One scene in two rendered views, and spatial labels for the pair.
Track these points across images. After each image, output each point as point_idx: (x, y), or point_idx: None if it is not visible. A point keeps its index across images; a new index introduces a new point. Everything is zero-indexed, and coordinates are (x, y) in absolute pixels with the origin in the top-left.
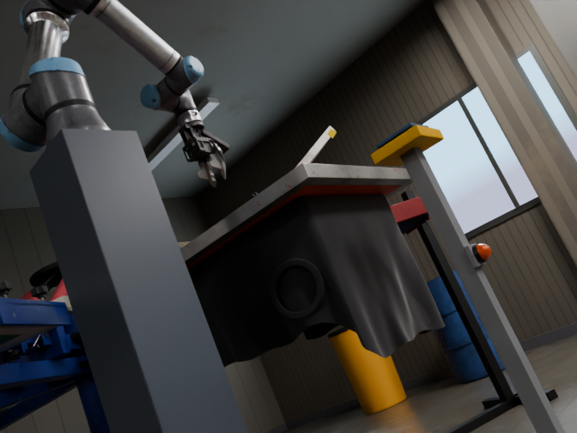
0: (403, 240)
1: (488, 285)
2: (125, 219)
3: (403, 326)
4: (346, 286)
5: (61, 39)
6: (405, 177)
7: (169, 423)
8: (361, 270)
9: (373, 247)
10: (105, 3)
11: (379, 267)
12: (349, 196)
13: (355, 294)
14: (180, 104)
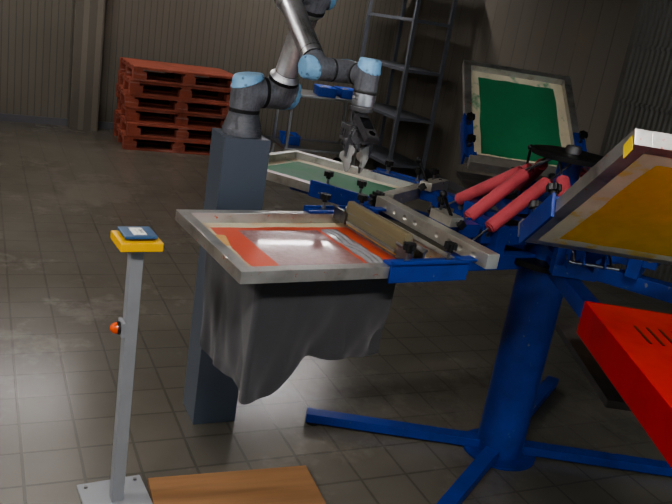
0: (250, 321)
1: (122, 347)
2: (211, 186)
3: (220, 358)
4: (204, 298)
5: None
6: (228, 271)
7: (197, 279)
8: (213, 300)
9: (226, 298)
10: (279, 7)
11: (223, 313)
12: None
13: (206, 307)
14: (353, 83)
